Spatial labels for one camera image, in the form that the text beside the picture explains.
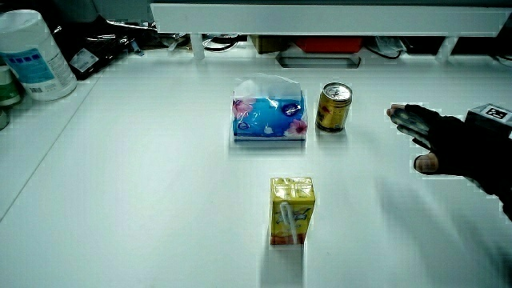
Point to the person's right hand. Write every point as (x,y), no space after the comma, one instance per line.
(460,144)

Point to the yellow ice redtea carton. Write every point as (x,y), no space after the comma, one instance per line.
(291,210)

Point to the clear plastic bag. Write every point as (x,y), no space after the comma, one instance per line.
(386,46)

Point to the golden drink can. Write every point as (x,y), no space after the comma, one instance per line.
(333,110)

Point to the grey metal stand base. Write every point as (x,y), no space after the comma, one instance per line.
(320,64)

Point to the red box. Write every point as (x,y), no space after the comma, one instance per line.
(329,44)

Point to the white monitor shelf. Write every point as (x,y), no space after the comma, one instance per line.
(320,19)

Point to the blue floral tissue pack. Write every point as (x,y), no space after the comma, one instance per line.
(268,118)

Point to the brown cardboard box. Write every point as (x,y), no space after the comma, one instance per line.
(268,43)

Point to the black plastic bag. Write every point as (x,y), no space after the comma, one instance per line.
(96,48)

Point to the white wipes canister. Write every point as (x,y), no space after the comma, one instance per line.
(36,60)

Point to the green and white bottle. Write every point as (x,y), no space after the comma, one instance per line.
(7,90)

